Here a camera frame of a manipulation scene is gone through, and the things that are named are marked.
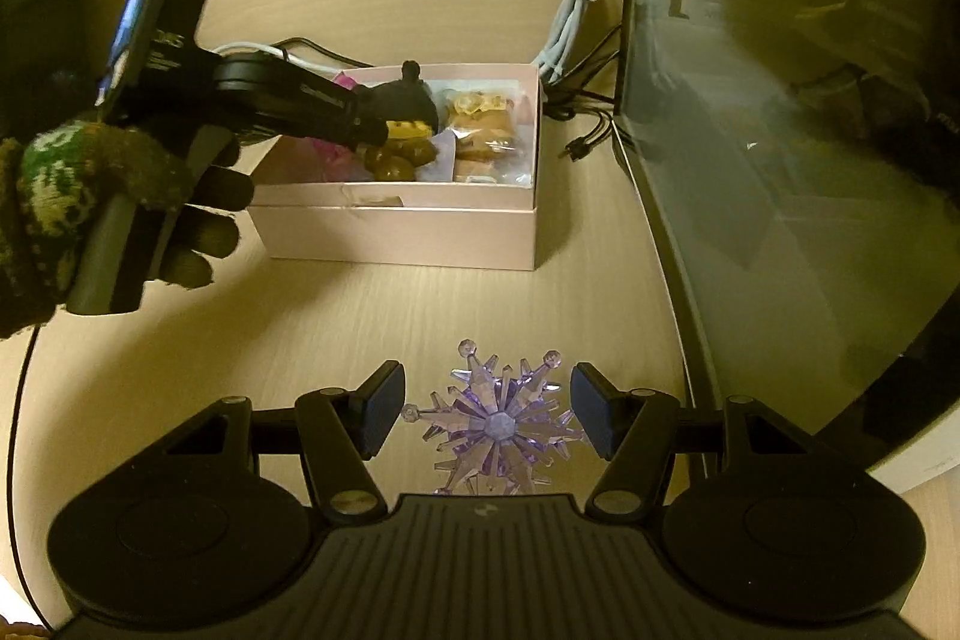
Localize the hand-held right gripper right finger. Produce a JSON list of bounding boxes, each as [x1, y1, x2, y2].
[[570, 362, 805, 522]]

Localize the black cable with connector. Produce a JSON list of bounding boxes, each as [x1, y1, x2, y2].
[[538, 23, 625, 166]]

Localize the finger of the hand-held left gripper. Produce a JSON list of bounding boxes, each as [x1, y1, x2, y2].
[[292, 73, 389, 151]]

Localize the black plush toy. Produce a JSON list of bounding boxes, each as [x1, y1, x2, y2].
[[352, 59, 440, 129]]

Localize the pink crinkled wrapper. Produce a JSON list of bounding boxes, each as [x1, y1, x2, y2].
[[276, 71, 365, 185]]

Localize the brown glossy figurine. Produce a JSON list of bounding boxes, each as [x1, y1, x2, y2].
[[364, 137, 440, 185]]

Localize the pink cardboard box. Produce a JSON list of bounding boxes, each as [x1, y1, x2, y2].
[[246, 61, 542, 273]]

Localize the person's left hand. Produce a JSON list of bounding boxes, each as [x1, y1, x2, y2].
[[0, 119, 254, 342]]

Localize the clear packet of brown cookies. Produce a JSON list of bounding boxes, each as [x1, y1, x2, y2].
[[448, 136, 520, 187]]

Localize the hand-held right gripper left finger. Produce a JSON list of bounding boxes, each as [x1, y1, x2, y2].
[[165, 360, 408, 522]]

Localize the yellow spotted toy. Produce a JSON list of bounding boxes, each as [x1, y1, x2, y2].
[[381, 117, 437, 145]]

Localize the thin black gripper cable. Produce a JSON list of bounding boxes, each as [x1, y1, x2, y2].
[[4, 310, 55, 635]]

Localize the computer case with glass panel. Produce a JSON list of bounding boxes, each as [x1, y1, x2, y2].
[[613, 0, 960, 497]]

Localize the purple crystal snowflake ornament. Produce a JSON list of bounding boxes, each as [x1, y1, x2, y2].
[[400, 340, 590, 499]]

